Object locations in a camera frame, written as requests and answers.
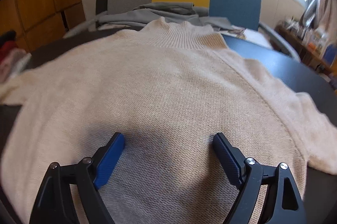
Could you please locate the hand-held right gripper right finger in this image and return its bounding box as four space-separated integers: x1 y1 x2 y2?
213 133 307 224

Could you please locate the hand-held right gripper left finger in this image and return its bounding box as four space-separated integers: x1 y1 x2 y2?
29 132 125 224

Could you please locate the beige knit sweater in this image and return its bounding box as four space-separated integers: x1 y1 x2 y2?
0 16 337 224

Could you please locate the wooden side table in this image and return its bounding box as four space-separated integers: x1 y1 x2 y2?
275 25 337 77

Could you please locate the blue bag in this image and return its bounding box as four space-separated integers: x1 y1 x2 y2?
322 44 337 67

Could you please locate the clutter of small bottles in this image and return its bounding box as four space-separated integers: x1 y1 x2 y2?
282 17 329 53

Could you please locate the folded red garment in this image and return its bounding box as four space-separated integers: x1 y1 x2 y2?
0 41 17 56

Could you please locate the grey garment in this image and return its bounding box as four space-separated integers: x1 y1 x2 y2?
99 2 232 31

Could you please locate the folded black garment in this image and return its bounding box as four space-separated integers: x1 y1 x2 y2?
0 31 16 44

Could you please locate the patterned beige curtain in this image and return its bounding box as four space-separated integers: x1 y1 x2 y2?
314 0 337 38

